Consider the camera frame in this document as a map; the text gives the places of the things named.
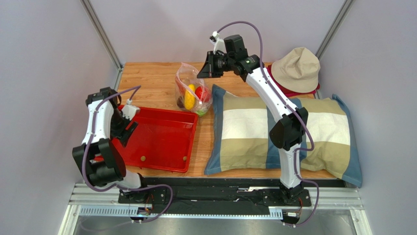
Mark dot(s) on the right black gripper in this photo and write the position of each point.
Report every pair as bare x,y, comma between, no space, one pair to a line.
212,65

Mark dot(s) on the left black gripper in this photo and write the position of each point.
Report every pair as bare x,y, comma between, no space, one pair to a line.
118,133

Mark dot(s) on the red yellow apple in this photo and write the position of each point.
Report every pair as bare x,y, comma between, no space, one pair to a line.
203,93

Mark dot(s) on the clear zip top bag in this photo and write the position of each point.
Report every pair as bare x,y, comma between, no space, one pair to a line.
188,74

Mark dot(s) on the orange carrot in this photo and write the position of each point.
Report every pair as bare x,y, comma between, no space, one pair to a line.
181,86

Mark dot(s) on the yellow mango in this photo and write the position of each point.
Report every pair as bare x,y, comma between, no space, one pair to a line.
189,99

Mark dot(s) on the white green cauliflower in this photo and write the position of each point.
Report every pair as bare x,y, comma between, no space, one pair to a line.
201,112

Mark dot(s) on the dark purple mangosteen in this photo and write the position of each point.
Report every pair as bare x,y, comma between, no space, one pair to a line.
180,103

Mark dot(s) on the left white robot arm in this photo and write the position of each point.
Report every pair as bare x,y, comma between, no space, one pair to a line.
99,161

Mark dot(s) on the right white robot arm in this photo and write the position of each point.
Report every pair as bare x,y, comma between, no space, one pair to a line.
230,54

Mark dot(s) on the red plastic tray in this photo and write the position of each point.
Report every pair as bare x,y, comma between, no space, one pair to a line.
164,137

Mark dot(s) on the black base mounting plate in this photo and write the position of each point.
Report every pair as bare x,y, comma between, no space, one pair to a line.
211,196

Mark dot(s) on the plaid blue beige pillow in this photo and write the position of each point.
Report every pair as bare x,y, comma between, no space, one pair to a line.
241,127

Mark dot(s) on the beige bucket hat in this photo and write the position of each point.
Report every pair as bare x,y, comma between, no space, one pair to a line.
298,71

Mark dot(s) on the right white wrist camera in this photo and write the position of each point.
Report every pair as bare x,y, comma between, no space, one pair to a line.
218,43

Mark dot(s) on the aluminium frame rail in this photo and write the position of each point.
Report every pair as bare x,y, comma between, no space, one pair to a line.
337,210

